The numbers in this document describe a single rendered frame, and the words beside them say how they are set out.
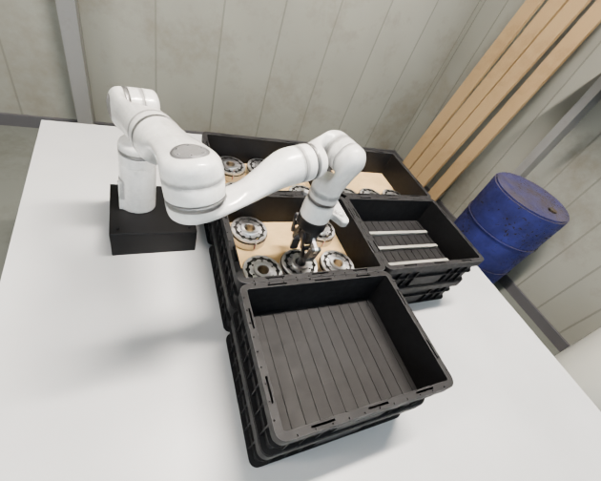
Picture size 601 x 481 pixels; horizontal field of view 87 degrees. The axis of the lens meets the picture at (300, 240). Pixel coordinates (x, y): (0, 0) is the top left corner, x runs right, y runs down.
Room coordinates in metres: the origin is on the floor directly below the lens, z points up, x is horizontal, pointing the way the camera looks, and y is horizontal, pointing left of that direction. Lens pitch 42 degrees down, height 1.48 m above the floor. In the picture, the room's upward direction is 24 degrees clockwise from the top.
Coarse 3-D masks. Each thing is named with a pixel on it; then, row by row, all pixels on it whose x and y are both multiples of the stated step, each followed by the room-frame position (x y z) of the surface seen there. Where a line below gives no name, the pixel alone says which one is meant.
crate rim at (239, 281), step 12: (228, 228) 0.54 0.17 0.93; (360, 228) 0.75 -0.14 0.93; (228, 240) 0.50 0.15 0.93; (228, 252) 0.48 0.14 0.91; (372, 252) 0.68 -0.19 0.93; (240, 276) 0.42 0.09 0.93; (264, 276) 0.45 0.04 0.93; (276, 276) 0.46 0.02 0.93; (288, 276) 0.48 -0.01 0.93; (300, 276) 0.49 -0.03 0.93; (312, 276) 0.50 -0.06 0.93; (324, 276) 0.52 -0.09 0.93
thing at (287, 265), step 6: (288, 252) 0.61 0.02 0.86; (294, 252) 0.62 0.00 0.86; (306, 252) 0.64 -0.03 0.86; (282, 258) 0.58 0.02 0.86; (288, 258) 0.59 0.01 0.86; (282, 264) 0.56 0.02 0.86; (288, 264) 0.57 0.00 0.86; (312, 264) 0.61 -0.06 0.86; (288, 270) 0.55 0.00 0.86; (294, 270) 0.56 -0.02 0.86; (300, 270) 0.57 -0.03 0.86; (306, 270) 0.58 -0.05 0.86; (312, 270) 0.59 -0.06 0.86
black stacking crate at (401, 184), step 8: (368, 160) 1.27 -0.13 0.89; (376, 160) 1.30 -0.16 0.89; (384, 160) 1.32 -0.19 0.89; (392, 160) 1.32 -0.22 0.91; (368, 168) 1.28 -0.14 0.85; (376, 168) 1.31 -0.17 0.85; (384, 168) 1.33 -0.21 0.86; (392, 168) 1.30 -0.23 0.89; (400, 168) 1.27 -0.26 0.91; (384, 176) 1.31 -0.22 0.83; (392, 176) 1.28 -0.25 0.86; (400, 176) 1.25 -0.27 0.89; (408, 176) 1.22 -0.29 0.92; (392, 184) 1.26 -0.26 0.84; (400, 184) 1.23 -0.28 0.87; (408, 184) 1.20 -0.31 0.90; (416, 184) 1.18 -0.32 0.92; (400, 192) 1.21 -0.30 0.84; (408, 192) 1.18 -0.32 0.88; (416, 192) 1.16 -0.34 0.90
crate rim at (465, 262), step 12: (348, 204) 0.84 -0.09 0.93; (444, 216) 1.03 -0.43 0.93; (456, 228) 0.98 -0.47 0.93; (372, 240) 0.72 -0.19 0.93; (468, 240) 0.94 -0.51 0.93; (384, 264) 0.65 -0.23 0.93; (408, 264) 0.69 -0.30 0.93; (420, 264) 0.71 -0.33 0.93; (432, 264) 0.73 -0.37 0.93; (444, 264) 0.76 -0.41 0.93; (456, 264) 0.79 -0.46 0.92; (468, 264) 0.83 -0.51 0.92
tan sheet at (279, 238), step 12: (276, 228) 0.71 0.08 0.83; (288, 228) 0.74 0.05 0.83; (276, 240) 0.67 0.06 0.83; (288, 240) 0.69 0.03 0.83; (336, 240) 0.78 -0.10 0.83; (240, 252) 0.57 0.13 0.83; (252, 252) 0.59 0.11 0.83; (264, 252) 0.61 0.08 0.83; (276, 252) 0.62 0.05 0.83; (240, 264) 0.53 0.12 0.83
